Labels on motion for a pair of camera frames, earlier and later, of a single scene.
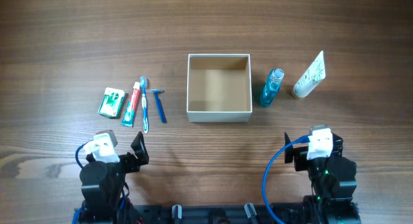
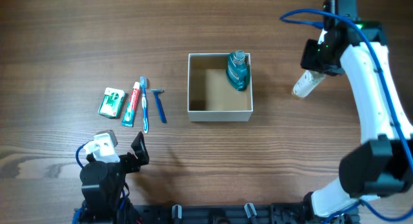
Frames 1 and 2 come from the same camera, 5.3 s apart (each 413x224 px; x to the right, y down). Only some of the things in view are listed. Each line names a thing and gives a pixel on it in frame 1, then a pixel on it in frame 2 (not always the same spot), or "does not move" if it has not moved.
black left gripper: x=133 y=157 does not move
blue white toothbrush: x=143 y=81 does not move
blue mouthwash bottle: x=271 y=87 → x=238 y=70
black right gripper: x=299 y=153 → x=311 y=56
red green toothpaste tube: x=128 y=117 does not move
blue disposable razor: x=160 y=104 does not move
